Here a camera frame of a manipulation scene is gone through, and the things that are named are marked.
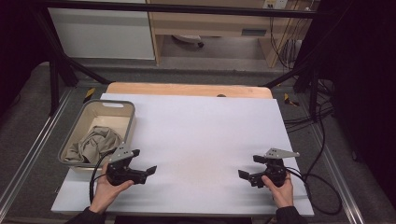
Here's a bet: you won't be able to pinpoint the wooden table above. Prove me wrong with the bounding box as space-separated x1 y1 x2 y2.
106 81 275 100

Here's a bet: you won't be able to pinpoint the aluminium rail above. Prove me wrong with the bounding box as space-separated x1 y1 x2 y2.
0 88 75 213
310 123 366 224

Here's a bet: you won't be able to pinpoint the beige basket with grey rim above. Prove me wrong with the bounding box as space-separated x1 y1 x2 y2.
57 98 137 175

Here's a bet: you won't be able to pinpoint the white board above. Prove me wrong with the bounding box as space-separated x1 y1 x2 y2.
50 92 315 217

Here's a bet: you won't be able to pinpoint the black hanging cables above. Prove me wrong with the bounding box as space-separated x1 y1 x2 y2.
268 8 308 71

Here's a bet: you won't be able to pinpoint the person's right hand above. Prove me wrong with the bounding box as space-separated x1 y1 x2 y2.
261 172 295 209

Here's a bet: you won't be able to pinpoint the black metal frame bar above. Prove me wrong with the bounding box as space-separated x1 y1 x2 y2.
31 0 332 20

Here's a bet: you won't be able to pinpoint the black floor cables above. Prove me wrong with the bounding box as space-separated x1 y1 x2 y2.
281 78 336 184

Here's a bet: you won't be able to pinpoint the white cabinet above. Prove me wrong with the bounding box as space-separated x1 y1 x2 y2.
47 0 156 61

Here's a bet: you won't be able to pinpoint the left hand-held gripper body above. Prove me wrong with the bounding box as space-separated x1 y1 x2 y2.
106 142 148 187

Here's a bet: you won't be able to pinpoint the hand-held gripper black cable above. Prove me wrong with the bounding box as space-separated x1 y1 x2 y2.
89 148 118 205
284 166 343 217

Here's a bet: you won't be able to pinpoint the light wooden desk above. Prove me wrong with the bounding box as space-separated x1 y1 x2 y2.
146 0 321 69

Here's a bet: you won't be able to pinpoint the office chair base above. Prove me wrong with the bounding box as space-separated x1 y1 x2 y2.
171 34 205 49

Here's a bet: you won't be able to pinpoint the left hand-held gripper black cable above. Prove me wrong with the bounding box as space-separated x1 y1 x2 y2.
89 148 118 205

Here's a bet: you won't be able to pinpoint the right hand-held gripper black cable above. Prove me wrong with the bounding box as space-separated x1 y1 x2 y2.
284 166 343 217

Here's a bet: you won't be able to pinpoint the black metal stand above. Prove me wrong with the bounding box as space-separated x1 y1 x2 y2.
262 59 322 123
31 8 112 117

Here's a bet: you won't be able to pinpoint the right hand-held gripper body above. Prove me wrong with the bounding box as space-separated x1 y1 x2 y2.
248 147 301 189

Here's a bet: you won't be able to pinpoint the khaki cloth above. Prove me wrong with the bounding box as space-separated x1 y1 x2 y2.
64 125 124 165

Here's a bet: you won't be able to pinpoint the yellow and black clamp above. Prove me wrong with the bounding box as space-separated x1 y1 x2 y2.
82 87 97 105
282 92 301 107

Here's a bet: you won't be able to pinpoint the person's left hand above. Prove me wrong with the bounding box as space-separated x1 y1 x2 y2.
89 161 135 215

